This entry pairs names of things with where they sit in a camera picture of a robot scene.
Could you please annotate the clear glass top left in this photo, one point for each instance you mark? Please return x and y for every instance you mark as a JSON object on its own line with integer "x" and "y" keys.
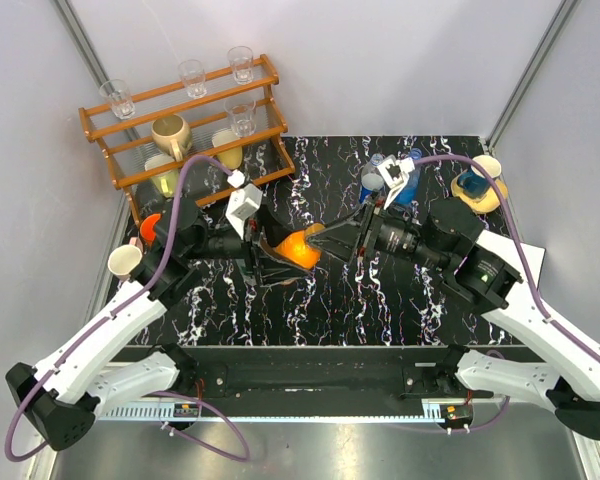
{"x": 117, "y": 95}

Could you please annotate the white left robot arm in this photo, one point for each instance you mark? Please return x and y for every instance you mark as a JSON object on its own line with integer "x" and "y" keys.
{"x": 64, "y": 394}

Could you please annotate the clear glass top right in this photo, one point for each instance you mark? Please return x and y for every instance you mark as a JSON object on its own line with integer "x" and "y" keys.
{"x": 241, "y": 61}

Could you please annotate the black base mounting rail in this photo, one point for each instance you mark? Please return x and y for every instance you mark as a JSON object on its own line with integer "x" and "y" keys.
{"x": 323, "y": 381}

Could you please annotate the blue cup white inside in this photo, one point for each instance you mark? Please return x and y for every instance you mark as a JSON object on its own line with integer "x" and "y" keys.
{"x": 473, "y": 183}

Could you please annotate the clear glass middle shelf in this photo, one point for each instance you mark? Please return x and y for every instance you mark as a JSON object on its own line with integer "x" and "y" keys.
{"x": 241, "y": 114}

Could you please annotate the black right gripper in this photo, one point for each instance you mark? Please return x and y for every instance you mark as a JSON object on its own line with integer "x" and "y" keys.
{"x": 341, "y": 235}

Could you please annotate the pale green mug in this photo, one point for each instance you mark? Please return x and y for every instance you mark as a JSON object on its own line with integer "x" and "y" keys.
{"x": 165, "y": 182}

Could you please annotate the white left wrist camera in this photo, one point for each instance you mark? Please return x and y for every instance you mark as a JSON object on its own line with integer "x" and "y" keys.
{"x": 243, "y": 202}

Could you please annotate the beige ceramic mug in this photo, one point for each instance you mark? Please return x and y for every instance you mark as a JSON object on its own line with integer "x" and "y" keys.
{"x": 172, "y": 135}

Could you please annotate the orange mug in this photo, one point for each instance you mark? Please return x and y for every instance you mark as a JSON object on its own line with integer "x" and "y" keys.
{"x": 147, "y": 228}

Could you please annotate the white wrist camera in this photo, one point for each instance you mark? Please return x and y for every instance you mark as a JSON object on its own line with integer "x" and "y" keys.
{"x": 243, "y": 202}
{"x": 395, "y": 173}

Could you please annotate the yellow mug on shelf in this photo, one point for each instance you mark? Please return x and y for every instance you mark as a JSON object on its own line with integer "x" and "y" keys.
{"x": 231, "y": 158}

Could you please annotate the yellow saucer plate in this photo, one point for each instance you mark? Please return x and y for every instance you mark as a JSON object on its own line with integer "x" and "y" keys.
{"x": 486, "y": 204}

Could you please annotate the clear glass top middle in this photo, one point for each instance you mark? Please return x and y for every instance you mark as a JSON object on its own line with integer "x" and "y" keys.
{"x": 193, "y": 78}

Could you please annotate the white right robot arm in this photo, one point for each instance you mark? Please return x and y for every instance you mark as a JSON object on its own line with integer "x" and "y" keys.
{"x": 495, "y": 280}

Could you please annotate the clear blue water bottle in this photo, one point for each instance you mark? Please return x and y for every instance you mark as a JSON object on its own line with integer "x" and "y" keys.
{"x": 408, "y": 193}

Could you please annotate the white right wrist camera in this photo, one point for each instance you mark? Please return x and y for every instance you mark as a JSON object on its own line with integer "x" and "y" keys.
{"x": 395, "y": 173}

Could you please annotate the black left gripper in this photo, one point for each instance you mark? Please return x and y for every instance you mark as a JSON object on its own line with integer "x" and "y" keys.
{"x": 254, "y": 239}

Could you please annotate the wooden three-tier shelf rack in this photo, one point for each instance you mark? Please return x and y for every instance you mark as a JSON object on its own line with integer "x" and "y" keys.
{"x": 127, "y": 144}

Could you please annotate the pink mug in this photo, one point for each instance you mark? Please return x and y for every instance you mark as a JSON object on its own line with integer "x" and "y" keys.
{"x": 125, "y": 258}

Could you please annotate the Pepsi bottle blue cap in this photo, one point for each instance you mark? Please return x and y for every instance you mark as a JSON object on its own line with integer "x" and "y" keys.
{"x": 370, "y": 178}

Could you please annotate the orange juice bottle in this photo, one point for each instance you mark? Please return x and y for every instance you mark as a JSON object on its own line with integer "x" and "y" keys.
{"x": 297, "y": 247}

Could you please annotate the clear glass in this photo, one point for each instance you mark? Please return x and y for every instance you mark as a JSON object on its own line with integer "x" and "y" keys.
{"x": 193, "y": 78}
{"x": 241, "y": 61}
{"x": 117, "y": 95}

